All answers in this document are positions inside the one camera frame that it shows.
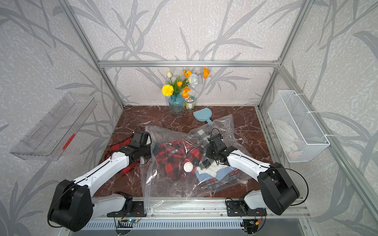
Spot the clear plastic vacuum bag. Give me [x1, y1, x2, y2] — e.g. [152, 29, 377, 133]
[141, 115, 250, 213]

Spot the red black plaid shirt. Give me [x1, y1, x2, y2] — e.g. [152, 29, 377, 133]
[104, 137, 147, 177]
[153, 139, 200, 181]

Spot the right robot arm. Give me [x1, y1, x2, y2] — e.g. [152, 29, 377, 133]
[206, 142, 300, 215]

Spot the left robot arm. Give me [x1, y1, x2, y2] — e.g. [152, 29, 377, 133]
[47, 130, 152, 232]

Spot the grey white plaid shirt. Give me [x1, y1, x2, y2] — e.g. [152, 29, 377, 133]
[189, 128, 215, 170]

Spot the white folded garment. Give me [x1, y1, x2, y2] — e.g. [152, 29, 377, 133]
[195, 163, 228, 179]

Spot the light blue folded garment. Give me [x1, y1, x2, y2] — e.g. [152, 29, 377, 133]
[195, 165, 235, 183]

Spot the light blue plastic scoop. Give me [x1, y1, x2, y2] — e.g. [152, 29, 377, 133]
[193, 108, 214, 125]

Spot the small white lidded jar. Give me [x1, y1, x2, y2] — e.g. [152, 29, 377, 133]
[185, 95, 195, 110]

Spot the blue glass flower vase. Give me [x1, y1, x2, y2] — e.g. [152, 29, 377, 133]
[168, 93, 185, 115]

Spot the white cloth in basket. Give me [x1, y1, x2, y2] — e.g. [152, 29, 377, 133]
[274, 119, 303, 160]

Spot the artificial flower bouquet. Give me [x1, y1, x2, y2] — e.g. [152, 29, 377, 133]
[161, 70, 199, 99]

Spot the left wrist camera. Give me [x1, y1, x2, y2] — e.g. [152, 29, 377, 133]
[129, 130, 150, 148]

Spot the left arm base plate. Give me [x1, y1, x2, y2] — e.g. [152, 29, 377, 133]
[106, 201, 147, 218]

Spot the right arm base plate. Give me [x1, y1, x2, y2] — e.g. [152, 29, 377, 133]
[225, 198, 267, 217]

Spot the aluminium frame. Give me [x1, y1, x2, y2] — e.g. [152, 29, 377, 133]
[56, 0, 378, 236]

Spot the white wire wall basket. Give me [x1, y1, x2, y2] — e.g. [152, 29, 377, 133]
[268, 90, 330, 163]

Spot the clear acrylic wall shelf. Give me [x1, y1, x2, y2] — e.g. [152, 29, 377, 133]
[10, 92, 97, 161]

